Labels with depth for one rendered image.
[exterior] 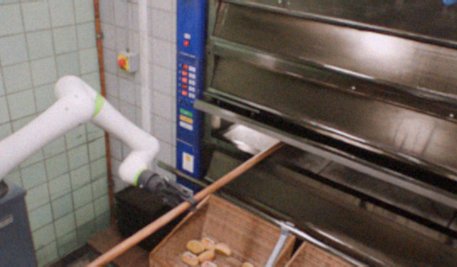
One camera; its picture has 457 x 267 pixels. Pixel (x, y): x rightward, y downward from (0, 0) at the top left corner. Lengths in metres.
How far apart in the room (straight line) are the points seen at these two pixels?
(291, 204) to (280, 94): 0.56
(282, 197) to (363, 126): 0.60
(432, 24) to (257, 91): 0.80
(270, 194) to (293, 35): 0.81
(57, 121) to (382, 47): 1.21
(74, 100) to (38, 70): 1.04
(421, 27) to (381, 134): 0.43
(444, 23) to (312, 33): 0.50
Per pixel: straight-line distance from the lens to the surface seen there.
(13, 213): 2.01
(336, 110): 1.90
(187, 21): 2.23
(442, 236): 1.97
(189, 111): 2.36
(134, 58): 2.58
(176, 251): 2.45
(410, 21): 1.74
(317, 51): 1.87
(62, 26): 2.70
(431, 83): 1.73
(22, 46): 2.60
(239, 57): 2.10
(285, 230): 1.77
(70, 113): 1.64
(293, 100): 1.98
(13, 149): 1.70
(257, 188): 2.29
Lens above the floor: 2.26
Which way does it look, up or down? 27 degrees down
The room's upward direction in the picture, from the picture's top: 4 degrees clockwise
